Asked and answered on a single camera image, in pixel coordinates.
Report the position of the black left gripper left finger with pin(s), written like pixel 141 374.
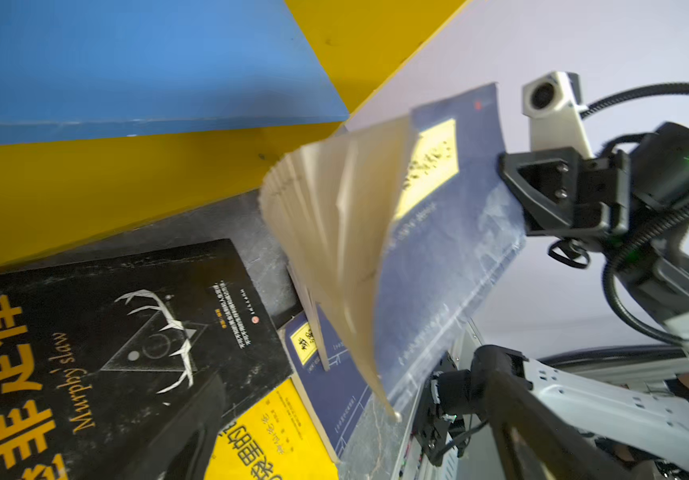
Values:
pixel 182 435

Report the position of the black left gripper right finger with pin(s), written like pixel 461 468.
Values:
pixel 534 443

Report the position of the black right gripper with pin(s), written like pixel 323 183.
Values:
pixel 565 195

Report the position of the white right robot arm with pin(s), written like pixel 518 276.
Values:
pixel 645 282

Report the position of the yellow cartoon cover book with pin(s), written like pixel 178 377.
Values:
pixel 275 439

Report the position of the black book orange title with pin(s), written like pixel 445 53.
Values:
pixel 90 350

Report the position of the yellow wooden bookshelf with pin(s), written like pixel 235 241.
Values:
pixel 118 113

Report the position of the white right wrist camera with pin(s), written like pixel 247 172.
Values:
pixel 553 104

